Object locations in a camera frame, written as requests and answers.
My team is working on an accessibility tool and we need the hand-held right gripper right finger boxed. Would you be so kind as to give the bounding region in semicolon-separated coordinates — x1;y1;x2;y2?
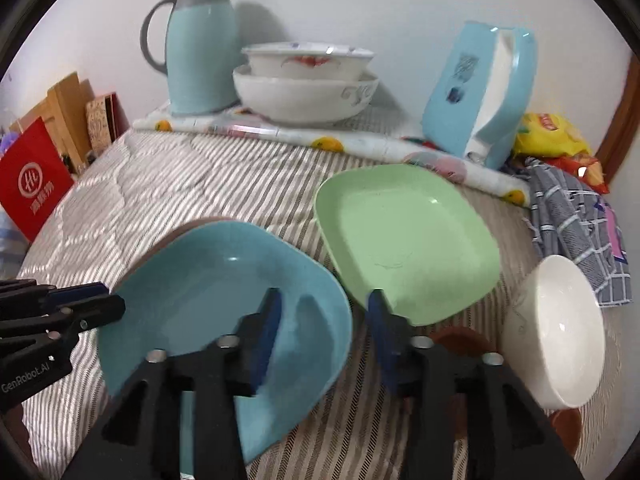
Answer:
367;289;583;480

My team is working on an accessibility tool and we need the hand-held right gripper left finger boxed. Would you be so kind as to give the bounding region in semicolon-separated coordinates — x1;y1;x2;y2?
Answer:
62;287;283;480

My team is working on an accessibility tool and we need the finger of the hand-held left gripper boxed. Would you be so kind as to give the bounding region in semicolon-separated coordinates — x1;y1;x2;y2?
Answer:
0;294;126;356
0;280;110;311

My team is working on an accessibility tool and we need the blue square plate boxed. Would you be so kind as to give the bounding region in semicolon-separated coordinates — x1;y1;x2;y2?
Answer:
97;222;354;478

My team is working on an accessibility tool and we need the small brown bowl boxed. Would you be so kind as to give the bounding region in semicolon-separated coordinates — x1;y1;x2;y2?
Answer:
400;327;497;396
547;406;584;458

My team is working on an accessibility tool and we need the green square plate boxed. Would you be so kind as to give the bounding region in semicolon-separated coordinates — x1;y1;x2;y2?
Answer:
314;163;501;326

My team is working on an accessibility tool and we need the plain white bowl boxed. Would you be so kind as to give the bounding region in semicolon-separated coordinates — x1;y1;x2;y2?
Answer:
501;255;606;409

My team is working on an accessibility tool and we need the red paper bag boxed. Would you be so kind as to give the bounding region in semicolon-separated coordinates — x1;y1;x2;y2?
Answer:
0;116;76;243

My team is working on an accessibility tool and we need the striped beige quilt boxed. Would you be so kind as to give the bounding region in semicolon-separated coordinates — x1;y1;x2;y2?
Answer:
15;127;631;480

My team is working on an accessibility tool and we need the fruit print plastic mat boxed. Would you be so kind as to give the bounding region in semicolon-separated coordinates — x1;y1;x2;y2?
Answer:
132;102;533;208

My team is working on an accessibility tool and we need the grey checked cloth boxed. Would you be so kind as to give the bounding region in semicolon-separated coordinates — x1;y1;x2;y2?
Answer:
502;157;628;308

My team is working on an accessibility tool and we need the white bowl with grey swirls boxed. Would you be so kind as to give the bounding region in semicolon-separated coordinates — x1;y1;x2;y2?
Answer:
232;65;381;128

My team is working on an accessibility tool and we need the light blue electric kettle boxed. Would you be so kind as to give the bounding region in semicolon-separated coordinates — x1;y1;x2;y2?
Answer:
421;21;539;171

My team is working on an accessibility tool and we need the red snack bag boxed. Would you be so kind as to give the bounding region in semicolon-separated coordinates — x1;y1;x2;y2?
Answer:
542;152;611;196

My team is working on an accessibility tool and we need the yellow chips bag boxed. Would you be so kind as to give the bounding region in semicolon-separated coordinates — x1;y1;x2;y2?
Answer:
512;112;593;158

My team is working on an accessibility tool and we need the light blue thermos jug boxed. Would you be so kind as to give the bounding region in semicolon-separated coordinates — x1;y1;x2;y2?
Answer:
141;0;242;116

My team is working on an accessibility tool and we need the white bowl with red flowers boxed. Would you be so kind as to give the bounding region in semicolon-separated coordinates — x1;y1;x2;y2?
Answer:
241;42;376;81

